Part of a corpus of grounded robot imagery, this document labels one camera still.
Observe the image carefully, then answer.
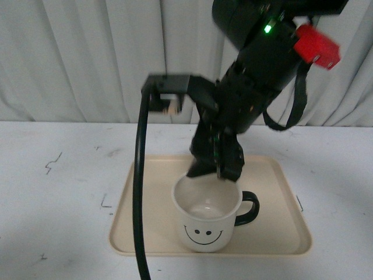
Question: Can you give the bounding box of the black flat strap cable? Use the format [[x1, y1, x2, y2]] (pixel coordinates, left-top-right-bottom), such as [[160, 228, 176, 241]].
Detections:
[[262, 62, 310, 131]]

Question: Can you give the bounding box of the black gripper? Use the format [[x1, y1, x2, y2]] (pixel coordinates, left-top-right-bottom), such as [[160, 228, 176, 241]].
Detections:
[[186, 22, 301, 182]]

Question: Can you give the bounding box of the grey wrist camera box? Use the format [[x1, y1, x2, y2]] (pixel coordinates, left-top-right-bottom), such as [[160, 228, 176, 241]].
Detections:
[[141, 74, 191, 115]]

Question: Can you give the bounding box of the white smiley face mug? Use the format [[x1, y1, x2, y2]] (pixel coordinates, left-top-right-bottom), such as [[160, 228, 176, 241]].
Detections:
[[172, 174, 260, 253]]

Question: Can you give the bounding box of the thick black camera cable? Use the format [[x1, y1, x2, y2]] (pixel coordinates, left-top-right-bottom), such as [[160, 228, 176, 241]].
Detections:
[[133, 90, 152, 280]]

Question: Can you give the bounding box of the beige rectangular plastic tray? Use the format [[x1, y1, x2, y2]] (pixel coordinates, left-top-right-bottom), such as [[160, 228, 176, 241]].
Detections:
[[108, 155, 312, 256]]

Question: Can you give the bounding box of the white pleated curtain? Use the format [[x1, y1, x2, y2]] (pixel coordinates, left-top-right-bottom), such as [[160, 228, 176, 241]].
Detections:
[[1, 1, 372, 127]]

